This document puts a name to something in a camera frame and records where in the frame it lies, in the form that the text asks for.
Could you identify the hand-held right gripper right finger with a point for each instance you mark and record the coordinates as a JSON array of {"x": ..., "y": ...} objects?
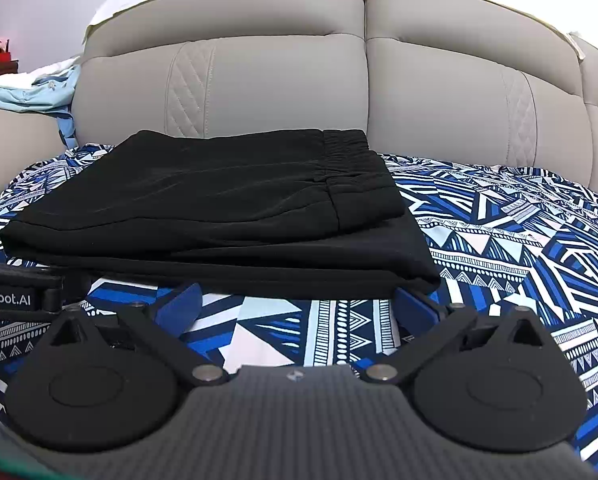
[{"x": 419, "y": 306}]

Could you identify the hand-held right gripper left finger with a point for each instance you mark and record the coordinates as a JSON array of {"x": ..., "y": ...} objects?
[{"x": 184, "y": 305}]

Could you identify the black pants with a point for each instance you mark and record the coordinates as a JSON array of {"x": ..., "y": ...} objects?
[{"x": 204, "y": 220}]

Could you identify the blue white patterned blanket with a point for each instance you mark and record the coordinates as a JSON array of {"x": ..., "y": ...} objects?
[{"x": 504, "y": 260}]

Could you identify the light blue garment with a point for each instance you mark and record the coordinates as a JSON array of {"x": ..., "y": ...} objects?
[{"x": 34, "y": 95}]

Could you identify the white garment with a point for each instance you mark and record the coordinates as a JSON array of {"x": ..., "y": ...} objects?
[{"x": 39, "y": 72}]

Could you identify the grey sofa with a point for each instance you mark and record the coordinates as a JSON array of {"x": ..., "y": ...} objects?
[{"x": 289, "y": 75}]

